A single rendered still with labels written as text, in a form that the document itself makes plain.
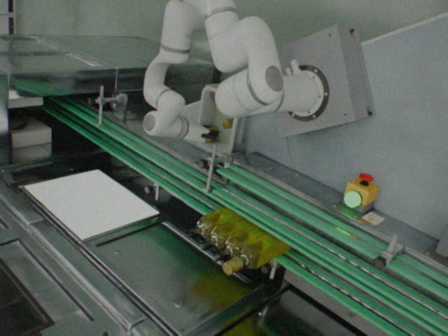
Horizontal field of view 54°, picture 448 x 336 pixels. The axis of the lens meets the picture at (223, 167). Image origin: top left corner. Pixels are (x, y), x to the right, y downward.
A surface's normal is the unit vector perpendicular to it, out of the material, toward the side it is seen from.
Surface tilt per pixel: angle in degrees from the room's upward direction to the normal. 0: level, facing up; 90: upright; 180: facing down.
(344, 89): 5
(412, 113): 0
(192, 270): 90
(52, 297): 90
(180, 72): 90
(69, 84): 90
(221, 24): 39
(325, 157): 0
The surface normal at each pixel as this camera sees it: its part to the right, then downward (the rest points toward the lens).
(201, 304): 0.16, -0.90
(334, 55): -0.72, 0.13
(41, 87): 0.72, 0.39
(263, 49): 0.55, -0.18
